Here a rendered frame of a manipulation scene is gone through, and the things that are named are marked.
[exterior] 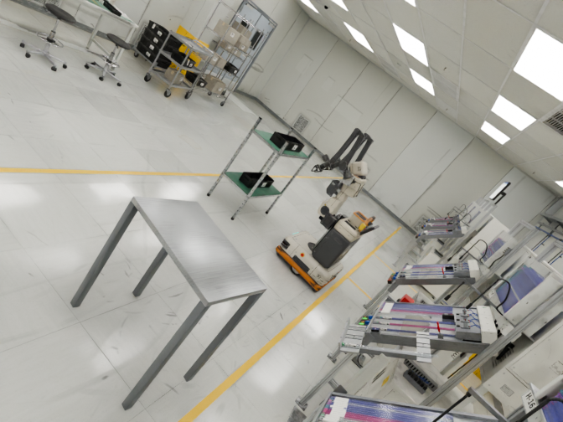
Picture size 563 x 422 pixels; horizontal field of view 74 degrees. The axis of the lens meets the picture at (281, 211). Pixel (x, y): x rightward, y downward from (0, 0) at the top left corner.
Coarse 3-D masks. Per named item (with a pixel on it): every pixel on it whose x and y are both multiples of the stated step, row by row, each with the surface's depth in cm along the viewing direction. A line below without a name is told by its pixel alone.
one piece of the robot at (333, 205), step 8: (344, 184) 406; (352, 184) 397; (360, 184) 398; (344, 192) 406; (352, 192) 403; (328, 200) 412; (336, 200) 408; (344, 200) 414; (320, 208) 416; (328, 208) 412; (336, 208) 416
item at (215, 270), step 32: (128, 224) 195; (160, 224) 183; (192, 224) 201; (160, 256) 236; (192, 256) 178; (224, 256) 196; (192, 288) 165; (224, 288) 174; (256, 288) 191; (192, 320) 164
